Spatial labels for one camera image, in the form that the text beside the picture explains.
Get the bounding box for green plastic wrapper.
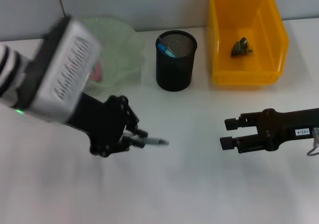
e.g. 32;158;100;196
231;36;254;58

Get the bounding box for black mesh pen cup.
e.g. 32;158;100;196
155;30;198;93

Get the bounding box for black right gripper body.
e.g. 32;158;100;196
258;108;319;152

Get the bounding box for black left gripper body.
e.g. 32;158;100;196
66;93;130;158

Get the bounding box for silver ballpoint pen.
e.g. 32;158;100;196
124;130;170;147

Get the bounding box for yellow plastic storage bin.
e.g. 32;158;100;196
208;0;290;86

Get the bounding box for blue scissors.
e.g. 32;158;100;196
157;43;176;58

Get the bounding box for pink peach ball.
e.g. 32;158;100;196
89;62;103;82

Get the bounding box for translucent green glass fruit plate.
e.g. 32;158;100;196
79;16;147;93

